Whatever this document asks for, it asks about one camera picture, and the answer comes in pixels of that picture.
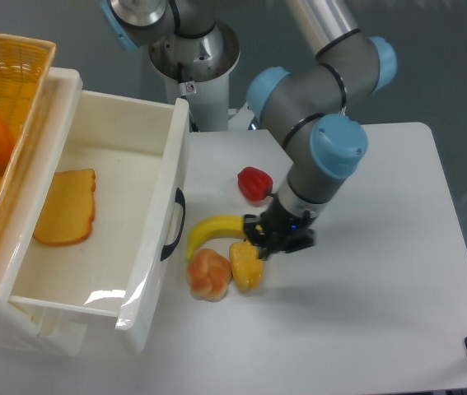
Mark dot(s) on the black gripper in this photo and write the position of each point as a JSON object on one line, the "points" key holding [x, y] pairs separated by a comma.
{"points": [[279, 231]]}

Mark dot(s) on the white top drawer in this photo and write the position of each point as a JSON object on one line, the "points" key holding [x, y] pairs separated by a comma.
{"points": [[111, 282]]}

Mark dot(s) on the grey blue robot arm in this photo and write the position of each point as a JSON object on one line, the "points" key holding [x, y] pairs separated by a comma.
{"points": [[305, 115]]}

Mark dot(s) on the white drawer cabinet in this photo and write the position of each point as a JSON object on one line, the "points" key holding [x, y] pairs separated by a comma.
{"points": [[26, 325]]}

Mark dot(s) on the yellow toy bell pepper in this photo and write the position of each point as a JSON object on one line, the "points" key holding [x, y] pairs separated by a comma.
{"points": [[246, 266]]}

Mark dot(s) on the yellow toy banana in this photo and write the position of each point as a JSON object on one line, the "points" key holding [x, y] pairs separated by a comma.
{"points": [[213, 227]]}

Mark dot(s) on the red toy bell pepper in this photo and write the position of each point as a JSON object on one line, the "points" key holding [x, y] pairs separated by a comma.
{"points": [[254, 184]]}

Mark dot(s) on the knotted bread roll toy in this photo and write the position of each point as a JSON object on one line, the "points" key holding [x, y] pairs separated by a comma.
{"points": [[208, 275]]}

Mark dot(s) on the orange toast slice toy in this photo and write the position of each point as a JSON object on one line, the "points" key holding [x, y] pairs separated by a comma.
{"points": [[69, 209]]}

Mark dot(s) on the black upper drawer handle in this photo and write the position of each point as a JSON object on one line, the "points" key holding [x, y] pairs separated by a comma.
{"points": [[176, 225]]}

